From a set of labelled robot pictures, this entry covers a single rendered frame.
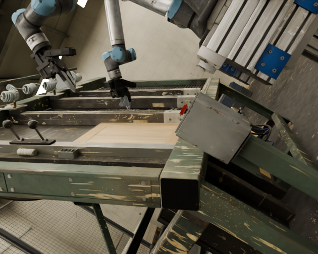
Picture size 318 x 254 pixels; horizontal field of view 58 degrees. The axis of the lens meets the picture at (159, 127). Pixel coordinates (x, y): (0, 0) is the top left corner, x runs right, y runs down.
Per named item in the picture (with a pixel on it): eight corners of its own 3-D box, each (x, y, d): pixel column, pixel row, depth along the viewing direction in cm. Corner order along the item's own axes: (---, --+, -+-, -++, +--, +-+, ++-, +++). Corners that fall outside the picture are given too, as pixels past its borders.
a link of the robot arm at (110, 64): (112, 50, 162) (99, 54, 164) (118, 68, 165) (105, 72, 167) (116, 49, 170) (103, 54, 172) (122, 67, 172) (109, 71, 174)
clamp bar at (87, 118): (187, 127, 146) (185, 80, 139) (-7, 125, 174) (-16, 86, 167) (189, 121, 155) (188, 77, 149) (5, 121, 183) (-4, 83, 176)
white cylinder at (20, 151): (17, 156, 121) (33, 156, 119) (15, 149, 120) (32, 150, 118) (21, 153, 124) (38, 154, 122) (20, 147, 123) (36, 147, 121)
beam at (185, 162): (200, 212, 84) (200, 178, 81) (160, 209, 87) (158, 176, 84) (219, 88, 289) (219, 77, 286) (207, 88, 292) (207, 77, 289)
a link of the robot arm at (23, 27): (15, 5, 104) (6, 20, 109) (32, 31, 105) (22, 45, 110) (33, 6, 111) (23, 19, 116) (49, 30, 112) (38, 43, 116)
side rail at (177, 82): (207, 89, 284) (207, 79, 281) (104, 92, 310) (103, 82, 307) (207, 88, 292) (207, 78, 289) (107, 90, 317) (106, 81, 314)
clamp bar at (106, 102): (195, 108, 185) (194, 71, 179) (36, 109, 213) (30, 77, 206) (197, 105, 195) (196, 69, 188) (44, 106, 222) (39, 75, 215)
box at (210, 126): (255, 131, 74) (194, 98, 75) (230, 167, 78) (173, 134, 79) (251, 119, 85) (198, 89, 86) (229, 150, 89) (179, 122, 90)
